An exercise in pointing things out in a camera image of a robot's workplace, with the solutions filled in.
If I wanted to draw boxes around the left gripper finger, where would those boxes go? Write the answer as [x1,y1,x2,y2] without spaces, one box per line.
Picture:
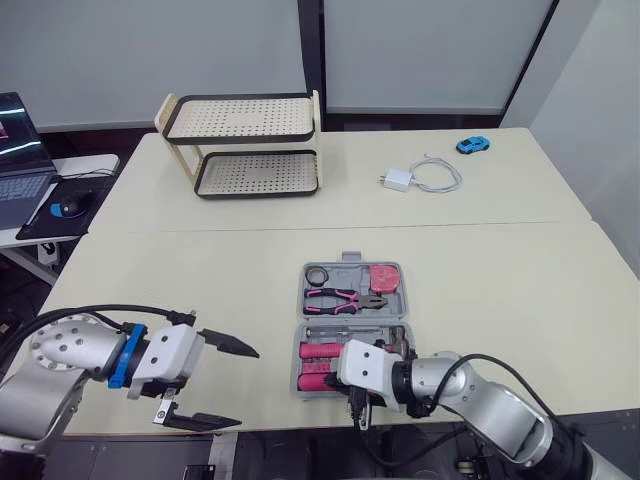
[199,328,261,360]
[152,387,243,431]

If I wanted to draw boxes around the grey tool case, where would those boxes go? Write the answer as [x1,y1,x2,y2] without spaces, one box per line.
[288,250,418,399]

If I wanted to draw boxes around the pink tape measure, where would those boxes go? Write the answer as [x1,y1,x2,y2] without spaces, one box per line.
[369,264,402,297]

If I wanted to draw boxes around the silver metal rod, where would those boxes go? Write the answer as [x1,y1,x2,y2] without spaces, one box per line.
[305,326,382,338]

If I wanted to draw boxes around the black computer mouse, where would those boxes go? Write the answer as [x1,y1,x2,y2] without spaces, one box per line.
[60,189,96,216]

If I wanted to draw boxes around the black mouse pad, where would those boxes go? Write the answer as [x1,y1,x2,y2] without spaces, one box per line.
[14,176,119,243]

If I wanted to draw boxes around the cream two-tier perforated shelf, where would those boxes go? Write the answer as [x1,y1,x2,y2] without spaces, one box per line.
[154,89,323,203]

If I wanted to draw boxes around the white side table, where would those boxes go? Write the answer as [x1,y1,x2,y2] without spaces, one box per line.
[0,153,122,287]

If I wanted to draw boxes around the white charger plug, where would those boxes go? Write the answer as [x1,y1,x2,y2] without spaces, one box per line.
[377,168,414,193]

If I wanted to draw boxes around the dark laptop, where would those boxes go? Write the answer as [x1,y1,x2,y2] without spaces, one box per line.
[0,91,60,232]

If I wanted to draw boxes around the blue toy car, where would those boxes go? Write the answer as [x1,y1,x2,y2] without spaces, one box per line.
[454,135,494,156]

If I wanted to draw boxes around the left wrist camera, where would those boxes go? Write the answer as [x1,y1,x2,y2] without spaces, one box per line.
[126,323,206,401]

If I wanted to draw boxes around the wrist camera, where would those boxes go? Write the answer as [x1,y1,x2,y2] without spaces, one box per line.
[126,323,206,401]
[335,339,408,414]

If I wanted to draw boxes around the pink handled hammer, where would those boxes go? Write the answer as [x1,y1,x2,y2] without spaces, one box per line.
[298,325,411,364]

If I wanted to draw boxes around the pink handled screwdriver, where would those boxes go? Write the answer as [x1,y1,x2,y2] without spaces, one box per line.
[297,371,337,395]

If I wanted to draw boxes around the black cable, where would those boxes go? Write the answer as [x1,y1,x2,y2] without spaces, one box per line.
[0,303,198,364]
[345,385,469,464]
[407,353,559,419]

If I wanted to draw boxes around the pink handled pliers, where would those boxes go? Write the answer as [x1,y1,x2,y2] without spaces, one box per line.
[303,287,391,317]

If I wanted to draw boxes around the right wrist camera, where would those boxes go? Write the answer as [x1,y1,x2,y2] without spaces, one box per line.
[335,339,408,414]

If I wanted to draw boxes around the white charging cable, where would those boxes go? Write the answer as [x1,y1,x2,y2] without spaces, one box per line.
[408,153,463,194]

